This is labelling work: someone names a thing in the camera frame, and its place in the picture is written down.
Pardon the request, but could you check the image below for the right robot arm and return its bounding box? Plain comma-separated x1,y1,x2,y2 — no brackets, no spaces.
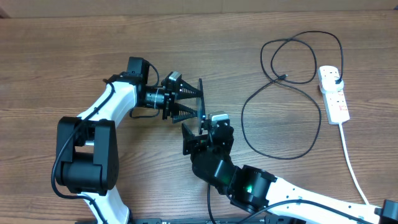
182,119,397,223

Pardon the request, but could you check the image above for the white power strip cord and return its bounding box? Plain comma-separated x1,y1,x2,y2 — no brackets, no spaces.
338,123,371,206

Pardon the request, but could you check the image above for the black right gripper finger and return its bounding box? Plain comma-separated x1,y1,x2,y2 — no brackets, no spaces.
198,119,211,134
182,123,199,156

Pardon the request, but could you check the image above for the Samsung Galaxy smartphone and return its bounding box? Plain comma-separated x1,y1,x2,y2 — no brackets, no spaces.
197,78,206,135

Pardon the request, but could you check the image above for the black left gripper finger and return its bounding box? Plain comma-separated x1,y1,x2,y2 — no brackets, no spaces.
175,78,201,100
170,103,198,123

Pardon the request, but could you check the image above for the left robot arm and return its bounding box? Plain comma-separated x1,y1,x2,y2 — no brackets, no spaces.
51,57,205,223

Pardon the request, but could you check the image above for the black USB charging cable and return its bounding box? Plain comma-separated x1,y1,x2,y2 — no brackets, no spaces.
241,30,345,161

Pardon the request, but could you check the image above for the white power extension strip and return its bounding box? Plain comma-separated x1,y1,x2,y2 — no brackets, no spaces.
318,65,350,124

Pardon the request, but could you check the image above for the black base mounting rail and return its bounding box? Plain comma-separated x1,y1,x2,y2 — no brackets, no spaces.
74,213,305,224

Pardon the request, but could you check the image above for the white charger plug adapter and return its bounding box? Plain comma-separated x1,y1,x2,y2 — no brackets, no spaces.
319,76,344,94

